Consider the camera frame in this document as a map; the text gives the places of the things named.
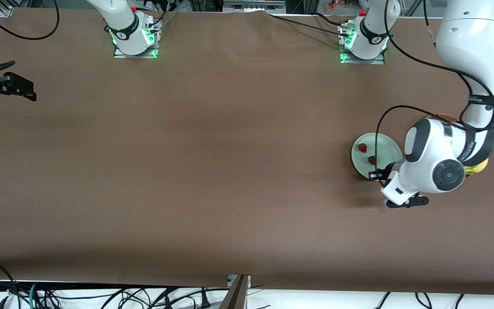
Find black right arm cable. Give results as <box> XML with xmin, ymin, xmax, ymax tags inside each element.
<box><xmin>0</xmin><ymin>0</ymin><xmax>60</xmax><ymax>74</ymax></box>

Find brown table cover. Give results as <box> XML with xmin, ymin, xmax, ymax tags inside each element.
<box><xmin>0</xmin><ymin>9</ymin><xmax>494</xmax><ymax>297</ymax></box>

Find yellow banana bunch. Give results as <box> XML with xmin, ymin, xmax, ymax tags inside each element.
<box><xmin>464</xmin><ymin>159</ymin><xmax>489</xmax><ymax>177</ymax></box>

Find brown wooden post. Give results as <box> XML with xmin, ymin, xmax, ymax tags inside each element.
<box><xmin>220</xmin><ymin>275</ymin><xmax>250</xmax><ymax>309</ymax></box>

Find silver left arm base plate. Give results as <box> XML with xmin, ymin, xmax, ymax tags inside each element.
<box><xmin>340</xmin><ymin>54</ymin><xmax>386</xmax><ymax>65</ymax></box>

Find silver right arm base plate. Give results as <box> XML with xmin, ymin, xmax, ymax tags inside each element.
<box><xmin>113</xmin><ymin>46</ymin><xmax>158</xmax><ymax>59</ymax></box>

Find black base cable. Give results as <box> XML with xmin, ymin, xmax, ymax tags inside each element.
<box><xmin>266</xmin><ymin>12</ymin><xmax>352</xmax><ymax>38</ymax></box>

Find brown wicker basket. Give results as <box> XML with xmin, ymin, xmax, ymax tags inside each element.
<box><xmin>426</xmin><ymin>112</ymin><xmax>490</xmax><ymax>179</ymax></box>

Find small silver metal bracket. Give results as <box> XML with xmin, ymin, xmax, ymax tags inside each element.
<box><xmin>227</xmin><ymin>274</ymin><xmax>252</xmax><ymax>287</ymax></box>

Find light green round plate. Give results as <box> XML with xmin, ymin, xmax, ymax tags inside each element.
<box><xmin>351</xmin><ymin>132</ymin><xmax>403</xmax><ymax>182</ymax></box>

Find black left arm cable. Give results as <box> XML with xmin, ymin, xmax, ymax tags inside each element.
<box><xmin>375</xmin><ymin>0</ymin><xmax>494</xmax><ymax>179</ymax></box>

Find grey metal frame rail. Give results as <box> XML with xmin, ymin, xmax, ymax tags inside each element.
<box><xmin>223</xmin><ymin>0</ymin><xmax>287</xmax><ymax>13</ymax></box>

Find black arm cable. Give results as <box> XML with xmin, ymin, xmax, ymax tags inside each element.
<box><xmin>375</xmin><ymin>0</ymin><xmax>494</xmax><ymax>179</ymax></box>
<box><xmin>0</xmin><ymin>0</ymin><xmax>60</xmax><ymax>74</ymax></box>

